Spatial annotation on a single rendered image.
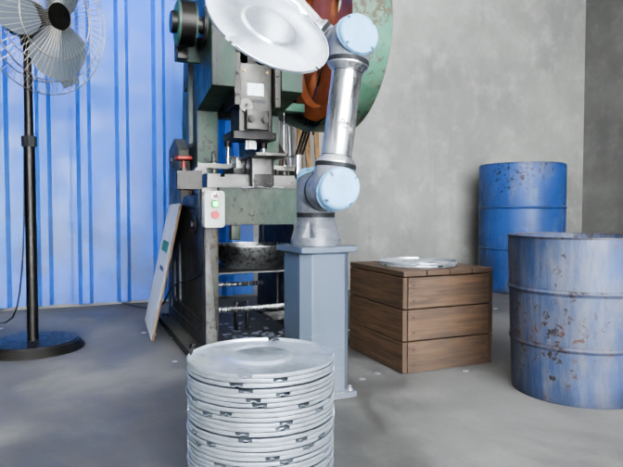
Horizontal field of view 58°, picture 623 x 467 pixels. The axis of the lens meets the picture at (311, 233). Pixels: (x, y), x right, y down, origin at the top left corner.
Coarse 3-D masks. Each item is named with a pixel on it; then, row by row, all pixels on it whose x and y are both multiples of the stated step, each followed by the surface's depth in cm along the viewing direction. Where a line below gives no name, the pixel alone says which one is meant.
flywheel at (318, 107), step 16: (320, 0) 263; (336, 0) 251; (320, 16) 263; (336, 16) 248; (304, 80) 282; (320, 80) 264; (304, 96) 276; (320, 96) 264; (304, 112) 273; (320, 112) 256
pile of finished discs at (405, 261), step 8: (384, 264) 212; (392, 264) 212; (400, 264) 203; (408, 264) 201; (416, 264) 200; (424, 264) 200; (432, 264) 200; (440, 264) 201; (448, 264) 203; (456, 264) 209
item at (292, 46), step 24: (216, 0) 118; (240, 0) 123; (264, 0) 127; (288, 0) 132; (216, 24) 112; (240, 24) 117; (264, 24) 120; (288, 24) 125; (312, 24) 131; (240, 48) 111; (264, 48) 116; (288, 48) 121; (312, 48) 125
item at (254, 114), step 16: (240, 64) 233; (256, 64) 240; (240, 80) 234; (256, 80) 236; (240, 96) 234; (256, 96) 237; (240, 112) 234; (256, 112) 234; (240, 128) 234; (256, 128) 234
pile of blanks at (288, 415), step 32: (192, 384) 104; (224, 384) 99; (256, 384) 98; (288, 384) 99; (320, 384) 104; (192, 416) 105; (224, 416) 101; (256, 416) 98; (288, 416) 99; (320, 416) 104; (192, 448) 105; (224, 448) 99; (256, 448) 98; (288, 448) 101; (320, 448) 104
